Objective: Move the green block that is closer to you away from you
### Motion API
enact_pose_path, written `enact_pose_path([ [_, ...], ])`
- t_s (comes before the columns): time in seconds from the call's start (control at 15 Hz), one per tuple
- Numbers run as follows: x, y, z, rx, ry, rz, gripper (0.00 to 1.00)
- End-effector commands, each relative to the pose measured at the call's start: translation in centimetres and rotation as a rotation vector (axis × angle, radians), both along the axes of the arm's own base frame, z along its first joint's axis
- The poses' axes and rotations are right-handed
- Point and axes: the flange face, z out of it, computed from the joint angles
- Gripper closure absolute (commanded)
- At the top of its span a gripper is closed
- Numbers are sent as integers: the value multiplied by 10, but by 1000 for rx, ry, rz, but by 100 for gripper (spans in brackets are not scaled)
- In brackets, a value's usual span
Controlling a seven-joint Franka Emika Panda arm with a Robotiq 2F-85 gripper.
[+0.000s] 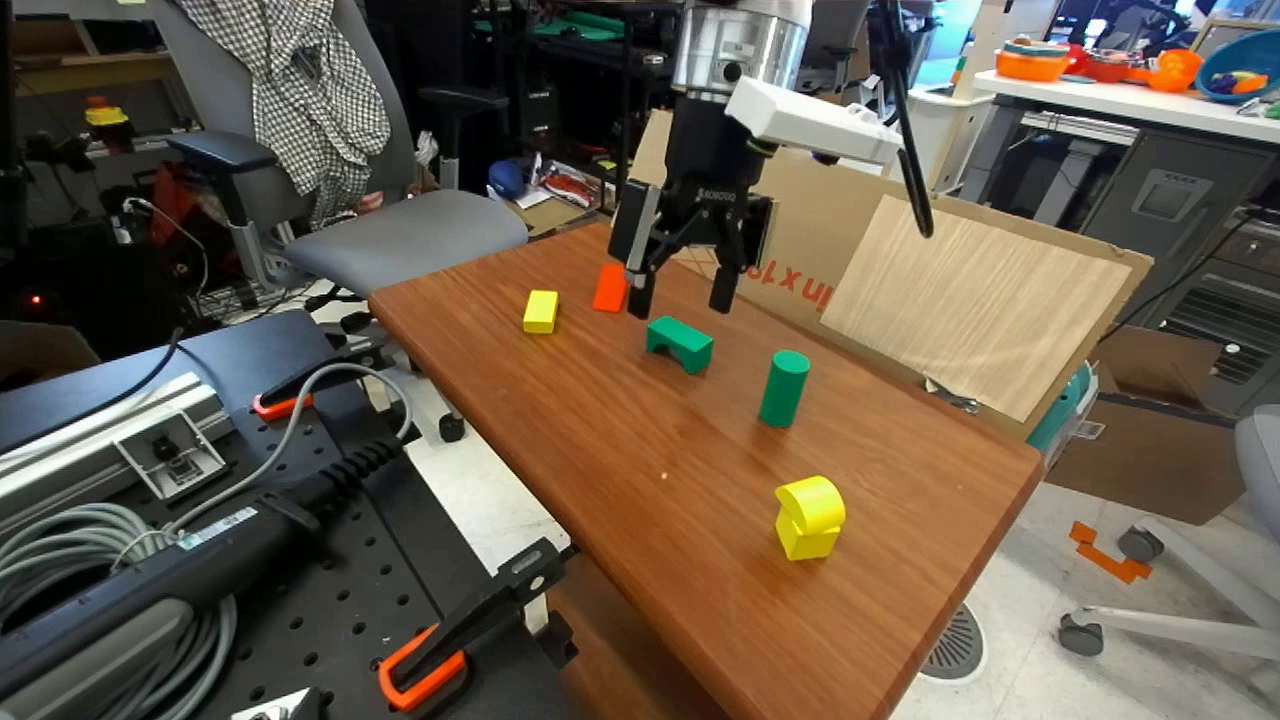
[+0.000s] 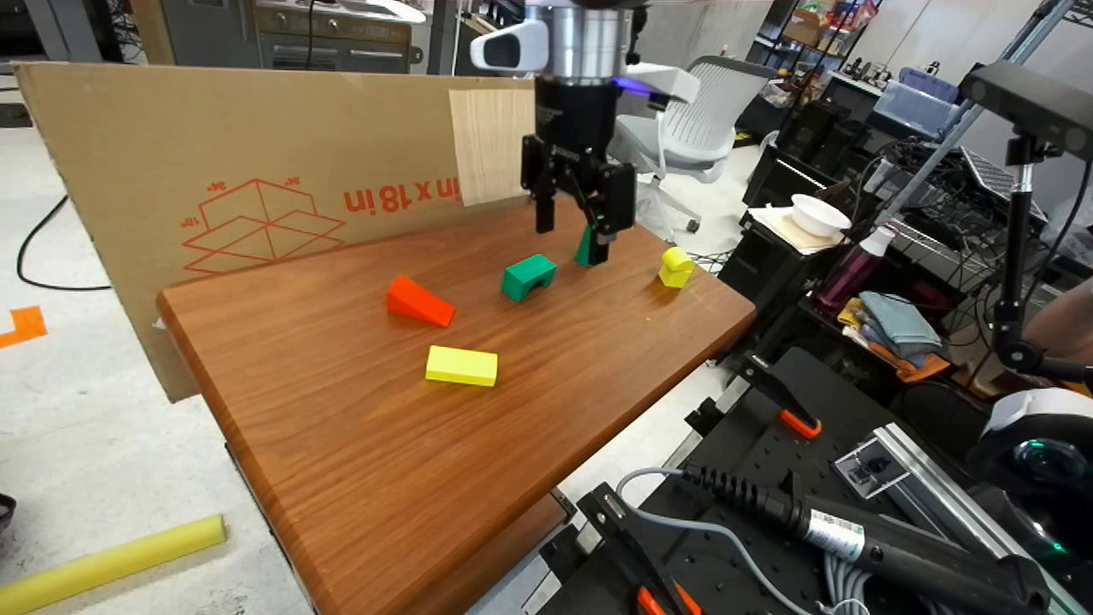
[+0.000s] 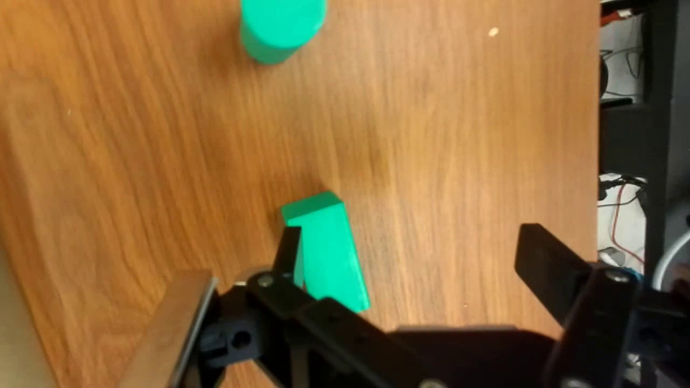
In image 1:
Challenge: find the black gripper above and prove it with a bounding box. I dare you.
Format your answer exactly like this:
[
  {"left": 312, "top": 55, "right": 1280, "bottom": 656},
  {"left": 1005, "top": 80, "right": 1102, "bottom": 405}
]
[{"left": 604, "top": 95, "right": 774, "bottom": 321}]

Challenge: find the green arch block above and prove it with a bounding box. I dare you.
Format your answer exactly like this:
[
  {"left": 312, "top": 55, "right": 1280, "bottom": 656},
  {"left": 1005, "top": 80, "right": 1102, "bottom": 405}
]
[{"left": 644, "top": 317, "right": 720, "bottom": 382}]

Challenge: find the orange rectangular block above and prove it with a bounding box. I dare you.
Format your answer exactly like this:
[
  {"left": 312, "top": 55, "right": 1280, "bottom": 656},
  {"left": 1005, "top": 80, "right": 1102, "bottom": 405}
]
[{"left": 588, "top": 259, "right": 633, "bottom": 321}]

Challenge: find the small yellow rectangular block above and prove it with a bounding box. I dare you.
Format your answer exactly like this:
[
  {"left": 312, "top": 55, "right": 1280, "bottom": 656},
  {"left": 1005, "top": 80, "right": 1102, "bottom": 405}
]
[{"left": 519, "top": 289, "right": 563, "bottom": 340}]

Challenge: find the green cylinder block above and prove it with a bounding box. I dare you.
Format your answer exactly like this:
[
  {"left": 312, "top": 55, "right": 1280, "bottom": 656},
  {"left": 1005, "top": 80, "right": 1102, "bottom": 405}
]
[{"left": 757, "top": 348, "right": 814, "bottom": 434}]

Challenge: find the yellow rounded block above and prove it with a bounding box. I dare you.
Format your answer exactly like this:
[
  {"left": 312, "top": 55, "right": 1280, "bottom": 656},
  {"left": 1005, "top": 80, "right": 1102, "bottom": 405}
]
[{"left": 770, "top": 472, "right": 852, "bottom": 563}]

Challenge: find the brown cardboard sheet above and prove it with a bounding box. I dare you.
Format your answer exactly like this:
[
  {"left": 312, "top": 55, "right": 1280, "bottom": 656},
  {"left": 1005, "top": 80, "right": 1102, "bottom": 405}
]
[{"left": 608, "top": 109, "right": 1157, "bottom": 444}]

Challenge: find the black office chair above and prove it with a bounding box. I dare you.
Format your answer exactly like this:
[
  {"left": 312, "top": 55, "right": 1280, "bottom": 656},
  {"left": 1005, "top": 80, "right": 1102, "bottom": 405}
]
[{"left": 794, "top": 0, "right": 873, "bottom": 138}]

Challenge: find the grey office chair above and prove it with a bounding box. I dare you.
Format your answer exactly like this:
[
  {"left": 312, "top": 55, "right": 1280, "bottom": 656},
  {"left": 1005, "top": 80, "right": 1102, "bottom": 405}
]
[{"left": 154, "top": 0, "right": 531, "bottom": 302}]

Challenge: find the light wood panel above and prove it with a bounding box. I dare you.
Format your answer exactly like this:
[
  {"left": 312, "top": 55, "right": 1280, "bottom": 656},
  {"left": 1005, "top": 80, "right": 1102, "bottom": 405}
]
[{"left": 814, "top": 192, "right": 1136, "bottom": 423}]

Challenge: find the silver metal plate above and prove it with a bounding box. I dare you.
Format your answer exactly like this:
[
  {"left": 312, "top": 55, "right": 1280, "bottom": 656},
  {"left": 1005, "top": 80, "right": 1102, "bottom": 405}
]
[{"left": 360, "top": 368, "right": 581, "bottom": 582}]

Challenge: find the orange bowl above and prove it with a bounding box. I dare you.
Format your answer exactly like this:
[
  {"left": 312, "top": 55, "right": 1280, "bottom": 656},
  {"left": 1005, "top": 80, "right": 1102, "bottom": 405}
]
[{"left": 990, "top": 40, "right": 1074, "bottom": 87}]

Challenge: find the checkered cloth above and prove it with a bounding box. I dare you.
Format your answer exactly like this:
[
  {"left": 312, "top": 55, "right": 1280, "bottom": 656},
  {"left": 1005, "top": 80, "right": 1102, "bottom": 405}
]
[{"left": 174, "top": 0, "right": 396, "bottom": 202}]

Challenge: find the white counter top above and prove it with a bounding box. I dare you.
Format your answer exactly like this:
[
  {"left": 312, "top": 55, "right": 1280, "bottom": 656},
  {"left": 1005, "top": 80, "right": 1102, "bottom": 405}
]
[{"left": 969, "top": 70, "right": 1280, "bottom": 151}]

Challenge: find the round floor drain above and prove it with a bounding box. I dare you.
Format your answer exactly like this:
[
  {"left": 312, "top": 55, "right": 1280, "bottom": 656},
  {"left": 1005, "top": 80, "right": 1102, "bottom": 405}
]
[{"left": 917, "top": 604, "right": 990, "bottom": 690}]

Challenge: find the black perforated board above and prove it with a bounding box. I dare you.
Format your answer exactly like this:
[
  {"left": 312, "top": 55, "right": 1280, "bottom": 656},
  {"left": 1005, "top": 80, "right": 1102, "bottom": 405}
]
[{"left": 197, "top": 398, "right": 592, "bottom": 720}]

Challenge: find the brown cardboard box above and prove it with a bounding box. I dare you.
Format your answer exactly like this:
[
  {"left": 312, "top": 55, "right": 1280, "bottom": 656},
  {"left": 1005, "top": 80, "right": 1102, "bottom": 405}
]
[{"left": 1043, "top": 324, "right": 1250, "bottom": 530}]

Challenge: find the blue bowl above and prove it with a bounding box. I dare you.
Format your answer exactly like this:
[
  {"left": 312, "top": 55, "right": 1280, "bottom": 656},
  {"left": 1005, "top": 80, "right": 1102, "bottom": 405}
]
[{"left": 1193, "top": 27, "right": 1280, "bottom": 109}]

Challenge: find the white chair base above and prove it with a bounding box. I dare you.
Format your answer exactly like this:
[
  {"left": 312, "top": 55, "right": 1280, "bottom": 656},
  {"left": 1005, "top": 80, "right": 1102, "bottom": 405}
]
[{"left": 1057, "top": 523, "right": 1280, "bottom": 705}]

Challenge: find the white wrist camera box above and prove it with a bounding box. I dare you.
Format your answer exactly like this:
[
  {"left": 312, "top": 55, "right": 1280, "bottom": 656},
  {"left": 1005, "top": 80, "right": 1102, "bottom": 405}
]
[{"left": 723, "top": 72, "right": 909, "bottom": 173}]

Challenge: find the black camera cable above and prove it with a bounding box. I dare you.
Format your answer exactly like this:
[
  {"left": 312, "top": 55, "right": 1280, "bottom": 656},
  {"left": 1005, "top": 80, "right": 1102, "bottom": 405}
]
[{"left": 862, "top": 0, "right": 938, "bottom": 244}]

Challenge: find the orange clamp handle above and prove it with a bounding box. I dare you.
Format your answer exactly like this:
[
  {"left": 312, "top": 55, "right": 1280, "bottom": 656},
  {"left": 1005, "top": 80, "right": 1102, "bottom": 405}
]
[{"left": 246, "top": 383, "right": 320, "bottom": 430}]

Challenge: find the black orange-handled clamp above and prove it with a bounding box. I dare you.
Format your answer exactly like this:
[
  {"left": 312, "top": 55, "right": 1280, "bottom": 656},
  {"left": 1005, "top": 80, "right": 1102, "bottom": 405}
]
[{"left": 373, "top": 538, "right": 581, "bottom": 715}]

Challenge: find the orange plastic bracket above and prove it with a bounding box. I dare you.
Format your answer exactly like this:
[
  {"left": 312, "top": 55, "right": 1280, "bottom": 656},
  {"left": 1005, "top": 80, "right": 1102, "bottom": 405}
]
[{"left": 1067, "top": 522, "right": 1157, "bottom": 588}]

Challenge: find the aluminium extrusion rail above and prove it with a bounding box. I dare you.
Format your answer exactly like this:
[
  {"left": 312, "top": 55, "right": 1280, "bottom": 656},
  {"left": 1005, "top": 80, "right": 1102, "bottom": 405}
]
[{"left": 0, "top": 368, "right": 231, "bottom": 507}]

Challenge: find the grey cable bundle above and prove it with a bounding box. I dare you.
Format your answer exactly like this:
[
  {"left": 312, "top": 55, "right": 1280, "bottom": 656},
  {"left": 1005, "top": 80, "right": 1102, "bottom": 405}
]
[{"left": 0, "top": 495, "right": 244, "bottom": 720}]

